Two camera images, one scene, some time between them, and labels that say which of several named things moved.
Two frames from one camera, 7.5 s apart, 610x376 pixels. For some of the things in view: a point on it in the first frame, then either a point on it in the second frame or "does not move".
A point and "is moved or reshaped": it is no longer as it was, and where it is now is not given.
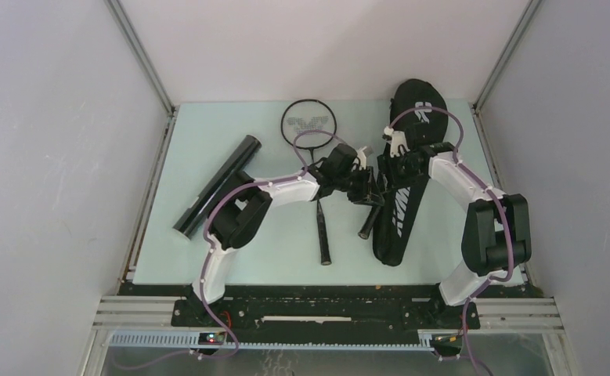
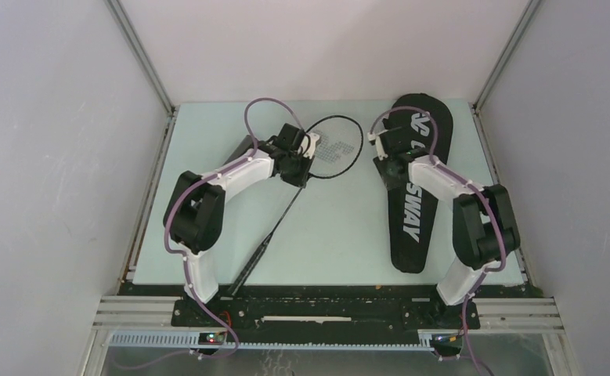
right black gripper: (385, 164) does not move
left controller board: (211, 338) does not move
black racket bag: (420, 107) is moved or reshaped
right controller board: (446, 341) does not move
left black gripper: (368, 192) → (301, 180)
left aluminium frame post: (135, 47) does not move
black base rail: (407, 309) does not move
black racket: (311, 124) → (341, 145)
